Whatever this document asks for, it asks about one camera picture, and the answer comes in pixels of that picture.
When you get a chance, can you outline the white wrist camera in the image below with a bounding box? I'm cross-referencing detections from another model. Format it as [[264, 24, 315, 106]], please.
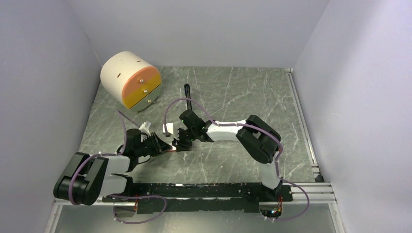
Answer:
[[138, 121, 151, 135], [162, 123, 175, 137]]

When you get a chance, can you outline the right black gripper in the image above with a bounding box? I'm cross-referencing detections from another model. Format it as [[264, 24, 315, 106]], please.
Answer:
[[171, 128, 197, 152]]

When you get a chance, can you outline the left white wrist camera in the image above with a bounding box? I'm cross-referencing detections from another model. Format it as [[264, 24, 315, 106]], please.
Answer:
[[138, 121, 151, 135]]

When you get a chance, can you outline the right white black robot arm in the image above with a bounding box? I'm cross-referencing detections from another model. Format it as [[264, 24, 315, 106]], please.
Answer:
[[163, 109, 282, 201]]

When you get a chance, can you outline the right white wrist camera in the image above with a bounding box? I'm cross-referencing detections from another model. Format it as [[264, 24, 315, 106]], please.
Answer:
[[162, 123, 175, 137]]

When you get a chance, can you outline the round white orange drawer box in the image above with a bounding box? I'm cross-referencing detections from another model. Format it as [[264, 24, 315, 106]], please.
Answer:
[[100, 51, 162, 112]]

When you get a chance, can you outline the blue black stapler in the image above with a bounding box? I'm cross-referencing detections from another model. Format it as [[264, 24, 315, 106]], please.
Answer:
[[184, 83, 193, 111]]

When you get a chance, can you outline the right side aluminium rail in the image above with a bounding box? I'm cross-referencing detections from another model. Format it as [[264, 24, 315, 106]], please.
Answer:
[[285, 68, 324, 183]]

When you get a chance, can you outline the red staples box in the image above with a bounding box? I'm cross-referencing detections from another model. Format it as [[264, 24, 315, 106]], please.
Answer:
[[167, 146, 176, 152]]

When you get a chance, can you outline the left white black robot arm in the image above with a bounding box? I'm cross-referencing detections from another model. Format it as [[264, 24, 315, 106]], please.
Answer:
[[53, 129, 172, 205]]

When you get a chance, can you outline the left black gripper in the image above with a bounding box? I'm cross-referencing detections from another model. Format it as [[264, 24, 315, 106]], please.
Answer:
[[135, 132, 172, 157]]

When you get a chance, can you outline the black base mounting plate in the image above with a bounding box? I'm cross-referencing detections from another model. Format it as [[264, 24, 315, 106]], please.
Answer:
[[102, 183, 293, 214]]

